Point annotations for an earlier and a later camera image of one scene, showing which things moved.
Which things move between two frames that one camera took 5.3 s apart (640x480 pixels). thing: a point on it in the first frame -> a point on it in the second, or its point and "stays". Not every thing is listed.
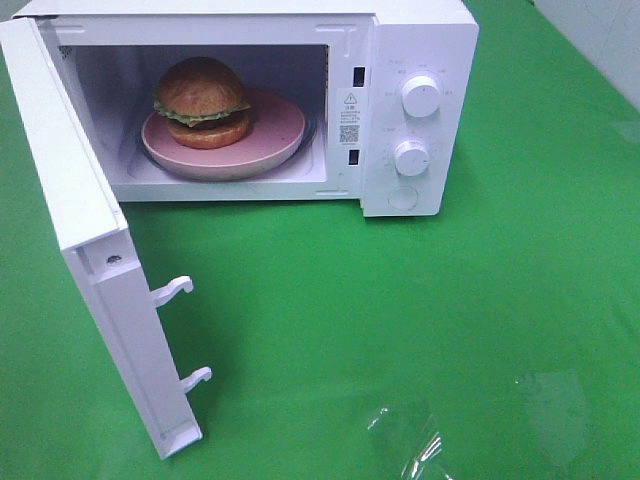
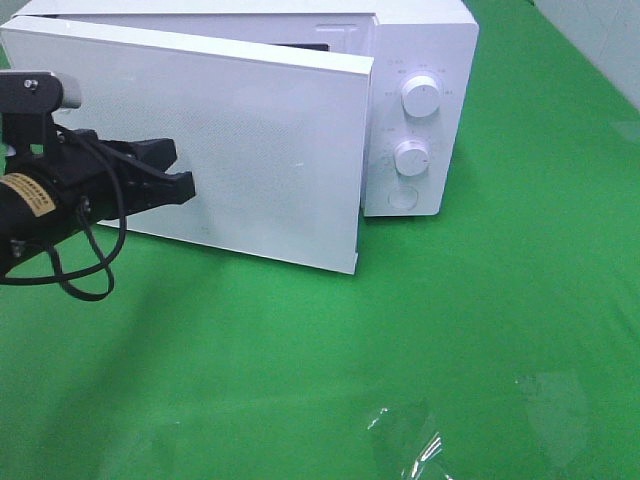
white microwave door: (96, 240) -> (276, 140)
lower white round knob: (411, 158) stays
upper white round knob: (421, 96) stays
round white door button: (403, 198) stays
